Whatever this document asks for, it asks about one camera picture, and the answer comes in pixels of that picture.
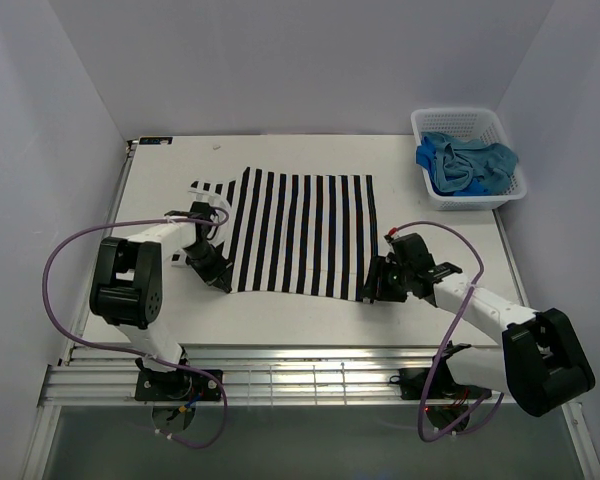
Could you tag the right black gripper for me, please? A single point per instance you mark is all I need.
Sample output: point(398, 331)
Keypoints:
point(378, 272)

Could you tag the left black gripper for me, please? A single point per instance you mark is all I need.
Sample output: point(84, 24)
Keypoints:
point(218, 276)

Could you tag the black white striped tank top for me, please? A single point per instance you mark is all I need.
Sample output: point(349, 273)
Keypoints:
point(305, 234)

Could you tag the light blue tank top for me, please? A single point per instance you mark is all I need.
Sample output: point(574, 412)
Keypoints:
point(495, 163)

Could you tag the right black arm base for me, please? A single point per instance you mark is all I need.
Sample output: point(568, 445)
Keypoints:
point(411, 382)

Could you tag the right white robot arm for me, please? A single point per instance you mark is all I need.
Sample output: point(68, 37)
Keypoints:
point(538, 358)

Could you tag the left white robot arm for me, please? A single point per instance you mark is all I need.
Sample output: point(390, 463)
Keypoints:
point(127, 286)

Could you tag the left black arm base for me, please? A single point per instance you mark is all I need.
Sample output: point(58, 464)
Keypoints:
point(177, 386)

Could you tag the royal blue tank top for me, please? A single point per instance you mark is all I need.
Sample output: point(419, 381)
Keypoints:
point(449, 174)

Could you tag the white plastic basket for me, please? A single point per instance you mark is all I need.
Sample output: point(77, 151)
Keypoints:
point(466, 124)

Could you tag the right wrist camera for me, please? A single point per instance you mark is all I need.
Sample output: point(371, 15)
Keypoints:
point(409, 252)

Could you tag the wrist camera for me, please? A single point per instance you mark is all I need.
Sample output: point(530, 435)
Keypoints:
point(409, 252)
point(200, 211)

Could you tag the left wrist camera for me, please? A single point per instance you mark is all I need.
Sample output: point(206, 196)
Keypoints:
point(200, 211)

